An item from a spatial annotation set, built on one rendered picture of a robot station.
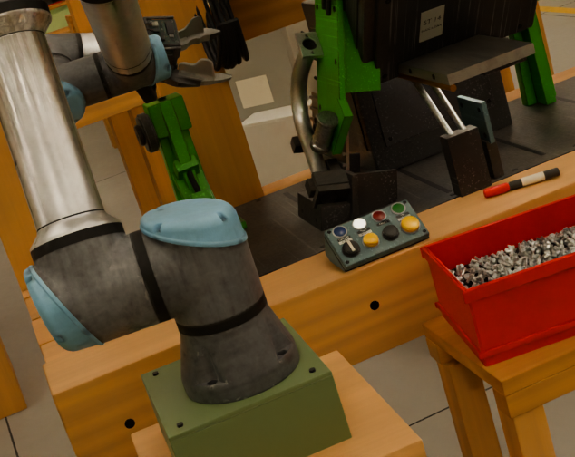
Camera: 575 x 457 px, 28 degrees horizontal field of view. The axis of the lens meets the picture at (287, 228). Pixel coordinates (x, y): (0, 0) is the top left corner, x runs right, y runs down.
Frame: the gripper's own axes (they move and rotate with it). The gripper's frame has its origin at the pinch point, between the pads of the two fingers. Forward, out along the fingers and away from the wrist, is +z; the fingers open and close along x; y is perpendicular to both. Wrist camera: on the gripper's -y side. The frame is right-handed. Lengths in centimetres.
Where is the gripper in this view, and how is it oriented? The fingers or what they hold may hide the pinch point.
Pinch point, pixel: (220, 57)
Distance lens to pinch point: 200.3
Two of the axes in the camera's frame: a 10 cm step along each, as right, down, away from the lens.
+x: -2.3, -8.5, 4.8
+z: 9.5, -0.9, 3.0
